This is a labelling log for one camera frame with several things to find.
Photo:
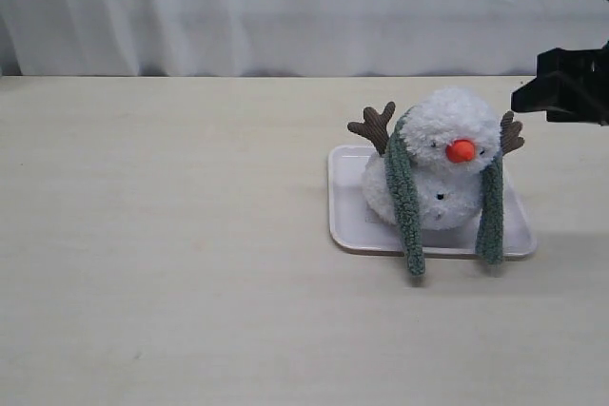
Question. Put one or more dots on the white plastic tray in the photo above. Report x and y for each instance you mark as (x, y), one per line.
(357, 229)

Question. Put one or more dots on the white plush snowman toy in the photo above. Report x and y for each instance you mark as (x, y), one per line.
(450, 138)

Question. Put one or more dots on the white curtain backdrop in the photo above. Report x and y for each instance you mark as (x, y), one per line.
(309, 38)

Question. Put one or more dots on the teal fluffy scarf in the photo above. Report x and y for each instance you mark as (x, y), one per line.
(489, 237)

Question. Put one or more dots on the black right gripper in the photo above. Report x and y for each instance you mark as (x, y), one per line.
(570, 86)

